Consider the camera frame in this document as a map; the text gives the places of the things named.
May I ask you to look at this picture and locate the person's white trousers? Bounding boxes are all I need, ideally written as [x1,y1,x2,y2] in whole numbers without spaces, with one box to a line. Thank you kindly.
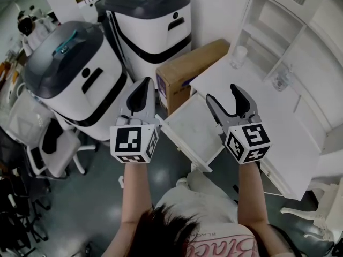
[154,170,240,226]

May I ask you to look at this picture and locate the white office chair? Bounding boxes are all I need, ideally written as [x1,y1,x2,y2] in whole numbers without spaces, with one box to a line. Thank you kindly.
[5,94,98,179]

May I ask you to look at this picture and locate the white machine with teal handle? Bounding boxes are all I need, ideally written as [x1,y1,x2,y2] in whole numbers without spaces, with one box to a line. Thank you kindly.
[23,20,133,142]

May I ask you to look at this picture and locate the person's left forearm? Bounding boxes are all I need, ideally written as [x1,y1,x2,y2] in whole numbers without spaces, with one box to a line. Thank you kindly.
[106,159,153,257]

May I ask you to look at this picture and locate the person's pink printed shirt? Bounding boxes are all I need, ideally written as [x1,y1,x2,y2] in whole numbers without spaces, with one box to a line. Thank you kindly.
[184,222,259,257]

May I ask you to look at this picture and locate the white ornate chair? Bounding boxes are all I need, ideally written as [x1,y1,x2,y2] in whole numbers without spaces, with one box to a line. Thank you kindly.
[279,177,343,245]

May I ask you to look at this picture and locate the white machine with dark lid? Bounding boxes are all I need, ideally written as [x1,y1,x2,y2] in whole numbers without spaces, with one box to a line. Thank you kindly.
[95,0,193,83]

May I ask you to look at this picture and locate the white desk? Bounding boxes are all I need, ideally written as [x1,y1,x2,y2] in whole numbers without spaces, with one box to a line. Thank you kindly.
[160,0,343,202]

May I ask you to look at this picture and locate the black office chair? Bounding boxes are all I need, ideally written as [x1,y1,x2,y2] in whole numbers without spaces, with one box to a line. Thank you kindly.
[0,128,52,253]

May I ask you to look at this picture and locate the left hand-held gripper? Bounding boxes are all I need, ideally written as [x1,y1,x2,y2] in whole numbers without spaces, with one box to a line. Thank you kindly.
[109,76,162,164]

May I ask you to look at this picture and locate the person's right forearm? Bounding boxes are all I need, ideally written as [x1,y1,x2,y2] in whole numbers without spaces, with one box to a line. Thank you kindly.
[236,158,272,234]

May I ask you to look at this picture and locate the white desk drawer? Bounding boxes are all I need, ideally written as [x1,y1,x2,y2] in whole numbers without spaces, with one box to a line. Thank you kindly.
[160,92,226,174]

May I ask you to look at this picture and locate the clear glass cup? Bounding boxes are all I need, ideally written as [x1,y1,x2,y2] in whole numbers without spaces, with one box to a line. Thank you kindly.
[271,67,294,93]
[229,45,249,70]

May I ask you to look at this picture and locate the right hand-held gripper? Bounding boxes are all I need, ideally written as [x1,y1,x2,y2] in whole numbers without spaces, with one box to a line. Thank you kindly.
[205,83,272,165]

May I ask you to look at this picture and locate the black garment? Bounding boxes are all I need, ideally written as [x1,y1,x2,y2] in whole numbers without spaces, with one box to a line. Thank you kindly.
[42,118,65,154]

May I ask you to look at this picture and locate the brown cardboard box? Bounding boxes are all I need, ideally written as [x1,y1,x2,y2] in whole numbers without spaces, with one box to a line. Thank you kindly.
[155,38,232,117]

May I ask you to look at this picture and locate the person's left hand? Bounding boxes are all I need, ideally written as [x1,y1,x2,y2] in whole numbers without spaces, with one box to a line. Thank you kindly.
[115,115,144,126]

